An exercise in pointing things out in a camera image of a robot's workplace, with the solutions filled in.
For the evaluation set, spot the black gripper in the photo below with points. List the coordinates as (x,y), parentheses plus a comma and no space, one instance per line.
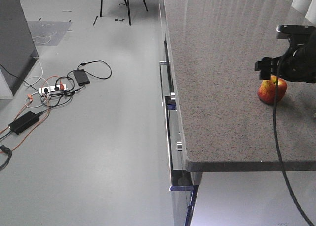
(297,65)

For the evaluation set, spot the red yellow apple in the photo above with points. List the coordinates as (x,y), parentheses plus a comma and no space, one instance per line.
(267,90)

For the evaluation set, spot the granite kitchen counter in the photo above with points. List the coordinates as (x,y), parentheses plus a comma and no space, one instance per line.
(226,131)

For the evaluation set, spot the black tripod legs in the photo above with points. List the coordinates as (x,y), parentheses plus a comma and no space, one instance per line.
(127,4)

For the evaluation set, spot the black power adapter upper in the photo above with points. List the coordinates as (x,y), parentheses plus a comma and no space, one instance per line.
(81,77)

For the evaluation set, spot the black power adapter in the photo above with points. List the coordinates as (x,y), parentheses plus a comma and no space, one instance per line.
(24,122)
(81,77)

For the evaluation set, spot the white power strip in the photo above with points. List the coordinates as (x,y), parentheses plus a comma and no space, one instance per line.
(50,90)

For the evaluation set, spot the dark grey floor mat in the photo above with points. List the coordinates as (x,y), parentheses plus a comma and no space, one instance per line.
(48,33)

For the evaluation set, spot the dark grey cabinet panel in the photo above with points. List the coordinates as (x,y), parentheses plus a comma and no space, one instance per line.
(17,48)

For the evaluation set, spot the black power adapter lower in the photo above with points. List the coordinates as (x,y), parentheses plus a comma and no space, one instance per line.
(24,122)

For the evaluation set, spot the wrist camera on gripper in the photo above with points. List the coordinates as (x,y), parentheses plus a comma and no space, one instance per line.
(286,31)

